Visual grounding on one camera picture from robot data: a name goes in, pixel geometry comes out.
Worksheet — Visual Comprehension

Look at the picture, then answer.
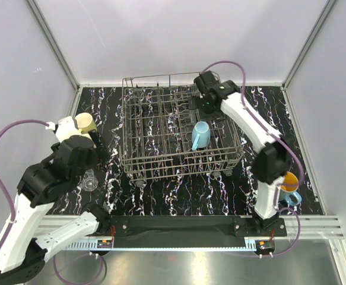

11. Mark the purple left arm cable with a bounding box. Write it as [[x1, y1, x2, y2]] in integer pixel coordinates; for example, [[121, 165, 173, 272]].
[[0, 119, 50, 268]]

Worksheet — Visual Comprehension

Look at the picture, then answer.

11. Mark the yellow ceramic mug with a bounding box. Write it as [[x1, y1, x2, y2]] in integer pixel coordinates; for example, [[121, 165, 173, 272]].
[[75, 112, 97, 134]]

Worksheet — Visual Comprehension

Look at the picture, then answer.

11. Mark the clear glass cup left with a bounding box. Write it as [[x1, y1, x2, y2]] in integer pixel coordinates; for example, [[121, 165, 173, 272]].
[[77, 169, 99, 192]]

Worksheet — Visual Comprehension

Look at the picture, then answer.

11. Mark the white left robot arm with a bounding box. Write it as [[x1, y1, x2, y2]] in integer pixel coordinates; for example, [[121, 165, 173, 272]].
[[0, 135, 110, 284]]

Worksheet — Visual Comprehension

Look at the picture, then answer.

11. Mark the grey wire dish rack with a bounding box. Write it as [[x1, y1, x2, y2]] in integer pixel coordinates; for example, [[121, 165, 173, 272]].
[[120, 74, 243, 187]]

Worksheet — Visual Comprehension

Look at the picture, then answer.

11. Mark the blue floral mug orange inside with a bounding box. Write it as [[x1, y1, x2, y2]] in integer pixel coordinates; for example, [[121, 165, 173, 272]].
[[279, 172, 302, 207]]

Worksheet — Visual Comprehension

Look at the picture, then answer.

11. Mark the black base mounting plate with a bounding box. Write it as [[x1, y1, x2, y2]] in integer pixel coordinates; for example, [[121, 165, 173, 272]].
[[99, 216, 287, 238]]

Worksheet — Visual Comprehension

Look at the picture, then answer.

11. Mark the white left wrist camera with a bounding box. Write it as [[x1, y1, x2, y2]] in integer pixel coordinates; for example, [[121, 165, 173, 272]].
[[45, 116, 81, 143]]

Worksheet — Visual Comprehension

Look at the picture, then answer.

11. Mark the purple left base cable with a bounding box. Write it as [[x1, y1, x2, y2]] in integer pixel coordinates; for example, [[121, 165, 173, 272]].
[[53, 254, 107, 283]]

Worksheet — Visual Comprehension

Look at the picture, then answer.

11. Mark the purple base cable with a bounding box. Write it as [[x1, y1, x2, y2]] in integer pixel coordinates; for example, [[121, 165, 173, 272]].
[[272, 207, 303, 256], [53, 254, 107, 283]]

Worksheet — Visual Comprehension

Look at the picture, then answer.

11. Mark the pink ceramic mug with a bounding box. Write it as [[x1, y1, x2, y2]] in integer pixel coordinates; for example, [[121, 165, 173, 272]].
[[81, 133, 97, 148]]

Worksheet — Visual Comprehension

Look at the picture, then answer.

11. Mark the light blue ceramic mug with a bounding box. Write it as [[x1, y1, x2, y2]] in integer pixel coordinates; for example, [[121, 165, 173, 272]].
[[191, 121, 211, 151]]

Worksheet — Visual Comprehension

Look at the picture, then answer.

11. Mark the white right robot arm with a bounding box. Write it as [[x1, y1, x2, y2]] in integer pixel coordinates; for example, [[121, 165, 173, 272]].
[[193, 71, 291, 236]]

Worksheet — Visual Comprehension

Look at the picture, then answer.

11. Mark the aluminium frame rail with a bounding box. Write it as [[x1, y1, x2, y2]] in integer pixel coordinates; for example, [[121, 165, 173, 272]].
[[21, 215, 345, 253]]

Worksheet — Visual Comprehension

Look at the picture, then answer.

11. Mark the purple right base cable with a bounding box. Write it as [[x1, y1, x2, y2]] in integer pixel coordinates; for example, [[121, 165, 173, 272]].
[[272, 207, 303, 256]]

